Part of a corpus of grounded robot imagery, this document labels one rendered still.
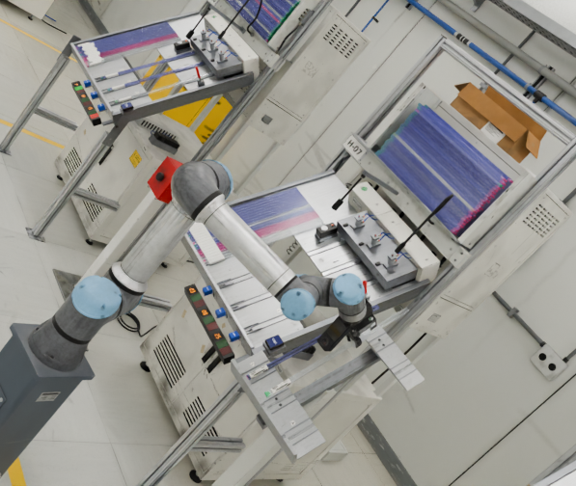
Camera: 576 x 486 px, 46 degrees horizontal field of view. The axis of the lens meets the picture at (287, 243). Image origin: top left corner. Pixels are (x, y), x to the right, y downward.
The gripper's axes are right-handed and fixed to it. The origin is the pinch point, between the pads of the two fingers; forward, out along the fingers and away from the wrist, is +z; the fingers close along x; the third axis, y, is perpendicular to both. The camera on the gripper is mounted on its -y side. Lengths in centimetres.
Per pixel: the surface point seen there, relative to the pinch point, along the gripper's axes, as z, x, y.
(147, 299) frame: 59, 89, -46
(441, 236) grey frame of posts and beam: 28, 23, 55
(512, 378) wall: 177, -4, 89
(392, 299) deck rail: 33.0, 16.5, 27.2
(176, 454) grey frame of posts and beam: 41, 18, -64
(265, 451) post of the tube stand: 30.3, -2.1, -38.0
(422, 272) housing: 31, 18, 42
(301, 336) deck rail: 22.3, 20.2, -7.6
